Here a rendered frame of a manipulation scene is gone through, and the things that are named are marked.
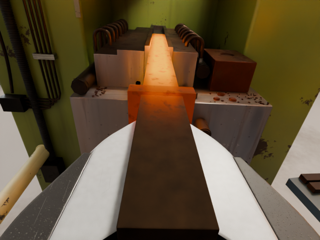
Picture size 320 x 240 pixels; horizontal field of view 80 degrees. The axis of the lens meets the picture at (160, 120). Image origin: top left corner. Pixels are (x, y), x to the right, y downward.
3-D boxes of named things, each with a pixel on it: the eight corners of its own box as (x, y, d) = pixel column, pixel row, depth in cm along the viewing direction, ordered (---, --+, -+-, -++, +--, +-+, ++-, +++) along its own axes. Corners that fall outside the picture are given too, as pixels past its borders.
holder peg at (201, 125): (210, 141, 35) (213, 129, 34) (195, 141, 35) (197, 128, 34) (205, 129, 39) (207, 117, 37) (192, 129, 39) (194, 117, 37)
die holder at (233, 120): (221, 235, 59) (273, 106, 36) (96, 233, 58) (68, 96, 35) (193, 131, 107) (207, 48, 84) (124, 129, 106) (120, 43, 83)
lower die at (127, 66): (192, 90, 41) (198, 48, 36) (97, 85, 40) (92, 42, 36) (175, 50, 77) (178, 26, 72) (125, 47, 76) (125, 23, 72)
